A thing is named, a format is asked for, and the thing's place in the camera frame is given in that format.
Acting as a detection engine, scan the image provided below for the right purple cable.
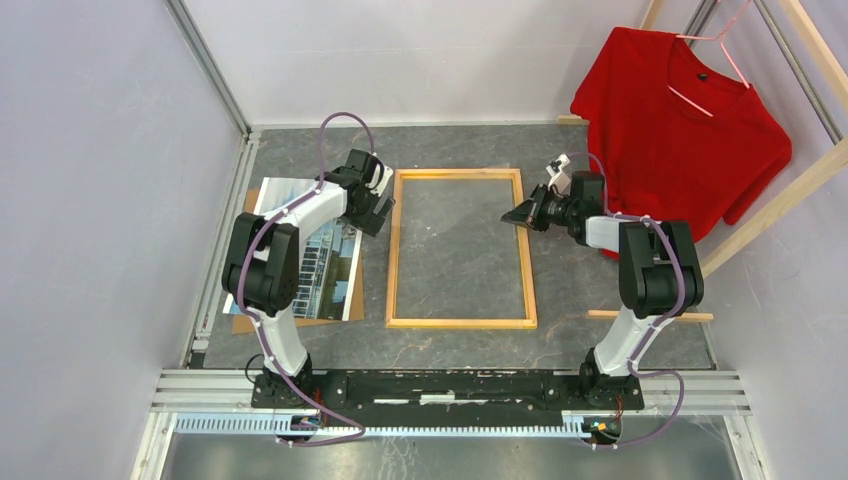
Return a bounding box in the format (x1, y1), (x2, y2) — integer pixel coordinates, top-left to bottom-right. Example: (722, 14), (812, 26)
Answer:
(566, 150), (688, 452)

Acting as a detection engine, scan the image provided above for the yellow wooden picture frame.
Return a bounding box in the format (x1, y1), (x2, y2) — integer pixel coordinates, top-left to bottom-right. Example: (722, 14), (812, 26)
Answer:
(385, 168), (538, 330)

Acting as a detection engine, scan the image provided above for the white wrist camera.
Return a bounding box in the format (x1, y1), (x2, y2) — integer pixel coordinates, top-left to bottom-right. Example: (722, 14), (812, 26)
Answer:
(545, 154), (571, 197)
(369, 162), (394, 197)

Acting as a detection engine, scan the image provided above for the red t-shirt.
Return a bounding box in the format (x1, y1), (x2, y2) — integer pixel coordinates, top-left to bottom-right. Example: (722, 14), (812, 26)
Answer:
(570, 26), (794, 261)

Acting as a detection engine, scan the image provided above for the building photo print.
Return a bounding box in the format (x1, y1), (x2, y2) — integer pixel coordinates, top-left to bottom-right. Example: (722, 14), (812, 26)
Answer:
(248, 177), (364, 326)

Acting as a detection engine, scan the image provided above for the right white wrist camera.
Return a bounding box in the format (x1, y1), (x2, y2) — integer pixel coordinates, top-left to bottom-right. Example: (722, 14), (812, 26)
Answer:
(545, 154), (571, 197)

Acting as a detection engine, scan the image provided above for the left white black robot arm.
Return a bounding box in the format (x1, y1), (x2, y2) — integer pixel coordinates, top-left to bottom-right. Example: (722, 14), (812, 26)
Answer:
(221, 149), (394, 408)

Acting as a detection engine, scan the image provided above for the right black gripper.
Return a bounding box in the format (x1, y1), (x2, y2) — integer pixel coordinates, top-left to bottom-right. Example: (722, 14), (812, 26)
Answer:
(502, 183), (577, 232)

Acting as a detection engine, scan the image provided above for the brown cardboard backing board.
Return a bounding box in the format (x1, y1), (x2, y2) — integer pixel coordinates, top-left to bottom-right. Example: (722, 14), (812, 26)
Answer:
(223, 188), (365, 335)

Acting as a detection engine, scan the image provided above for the aluminium rail frame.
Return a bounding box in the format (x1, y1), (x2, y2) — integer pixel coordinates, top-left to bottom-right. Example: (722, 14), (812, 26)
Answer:
(129, 0), (770, 480)

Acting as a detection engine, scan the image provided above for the purple cable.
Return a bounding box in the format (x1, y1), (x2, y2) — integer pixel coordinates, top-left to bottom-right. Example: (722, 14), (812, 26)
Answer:
(237, 111), (378, 449)
(566, 150), (688, 452)

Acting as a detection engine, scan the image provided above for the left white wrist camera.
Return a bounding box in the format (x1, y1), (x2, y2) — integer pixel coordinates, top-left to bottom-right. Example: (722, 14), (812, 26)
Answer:
(369, 162), (394, 197)

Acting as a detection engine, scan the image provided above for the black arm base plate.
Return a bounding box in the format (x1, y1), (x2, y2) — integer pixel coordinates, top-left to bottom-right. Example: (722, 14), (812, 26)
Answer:
(251, 368), (645, 430)

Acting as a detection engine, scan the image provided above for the wooden clothes rack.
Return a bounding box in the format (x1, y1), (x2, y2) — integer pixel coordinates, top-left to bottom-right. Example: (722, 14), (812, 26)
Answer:
(556, 0), (848, 325)

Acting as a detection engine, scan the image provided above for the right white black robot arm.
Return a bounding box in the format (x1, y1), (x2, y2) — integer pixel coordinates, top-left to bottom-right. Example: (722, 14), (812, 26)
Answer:
(501, 171), (704, 408)

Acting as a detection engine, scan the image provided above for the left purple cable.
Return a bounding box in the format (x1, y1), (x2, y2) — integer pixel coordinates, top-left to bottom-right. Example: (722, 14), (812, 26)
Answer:
(237, 111), (378, 449)

